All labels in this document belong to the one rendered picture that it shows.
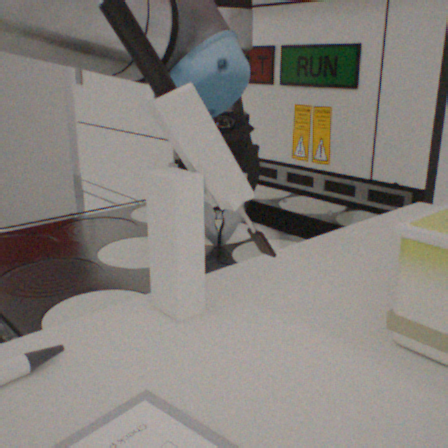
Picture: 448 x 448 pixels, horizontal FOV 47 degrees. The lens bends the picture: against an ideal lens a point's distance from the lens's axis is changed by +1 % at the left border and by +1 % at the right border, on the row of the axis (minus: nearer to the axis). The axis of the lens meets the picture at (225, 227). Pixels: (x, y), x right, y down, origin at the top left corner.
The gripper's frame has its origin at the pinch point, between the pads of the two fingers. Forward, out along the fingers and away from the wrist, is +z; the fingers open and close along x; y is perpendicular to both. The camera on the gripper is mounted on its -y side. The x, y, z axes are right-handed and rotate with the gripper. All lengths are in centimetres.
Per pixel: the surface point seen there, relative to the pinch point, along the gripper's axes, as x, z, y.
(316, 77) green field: -12.3, -17.4, 6.9
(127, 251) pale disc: 10.5, 1.3, -0.1
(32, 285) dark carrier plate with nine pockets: 18.9, 1.3, -8.4
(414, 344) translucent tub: -7.2, -5.8, -33.7
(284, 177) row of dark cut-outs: -9.6, -4.5, 10.5
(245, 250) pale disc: -2.9, 1.3, -1.1
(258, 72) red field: -6.5, -17.8, 14.8
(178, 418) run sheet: 4.7, -5.5, -37.8
